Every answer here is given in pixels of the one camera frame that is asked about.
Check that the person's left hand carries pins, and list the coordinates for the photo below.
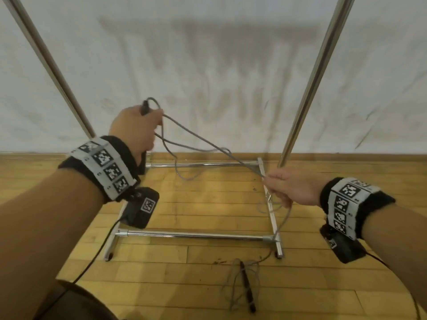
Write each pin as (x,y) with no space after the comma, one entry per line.
(131,128)

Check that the person's right hand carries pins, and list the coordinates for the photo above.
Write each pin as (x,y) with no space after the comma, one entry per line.
(298,188)

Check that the person's right fingers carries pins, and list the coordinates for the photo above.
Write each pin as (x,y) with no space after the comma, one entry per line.
(277,188)

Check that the person's left fingers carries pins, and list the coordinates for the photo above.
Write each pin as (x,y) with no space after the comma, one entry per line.
(156,119)

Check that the person's right forearm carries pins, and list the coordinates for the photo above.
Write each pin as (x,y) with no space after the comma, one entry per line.
(397,239)

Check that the person's left forearm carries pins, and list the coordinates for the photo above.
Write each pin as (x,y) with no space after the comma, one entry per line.
(43,236)

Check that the left black wristband with markers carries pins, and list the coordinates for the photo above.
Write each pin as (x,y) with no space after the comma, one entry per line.
(106,166)

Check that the black wristband with markers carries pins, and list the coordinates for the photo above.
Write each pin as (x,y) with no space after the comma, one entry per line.
(350,206)
(106,166)

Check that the right black wristband with markers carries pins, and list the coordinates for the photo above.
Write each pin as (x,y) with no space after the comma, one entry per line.
(350,206)

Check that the white cloth backdrop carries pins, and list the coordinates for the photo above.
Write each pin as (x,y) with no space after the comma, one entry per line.
(206,56)

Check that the silver metal clothes rack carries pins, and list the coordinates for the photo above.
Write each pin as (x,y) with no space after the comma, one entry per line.
(316,79)

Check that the person's dark trousers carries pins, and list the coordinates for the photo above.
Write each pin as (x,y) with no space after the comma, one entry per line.
(80,304)

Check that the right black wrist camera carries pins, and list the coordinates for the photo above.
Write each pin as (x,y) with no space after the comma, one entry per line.
(343,246)

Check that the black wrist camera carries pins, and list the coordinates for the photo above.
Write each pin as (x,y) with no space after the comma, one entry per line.
(343,246)
(140,208)

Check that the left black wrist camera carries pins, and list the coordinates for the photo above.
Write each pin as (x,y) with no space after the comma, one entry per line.
(140,208)

